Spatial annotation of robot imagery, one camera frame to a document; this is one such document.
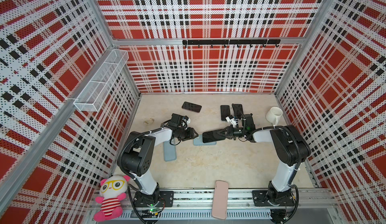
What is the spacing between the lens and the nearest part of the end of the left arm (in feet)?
2.58

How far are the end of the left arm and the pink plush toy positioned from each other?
0.36m

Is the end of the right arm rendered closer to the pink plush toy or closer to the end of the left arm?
the end of the left arm

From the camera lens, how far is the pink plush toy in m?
0.66
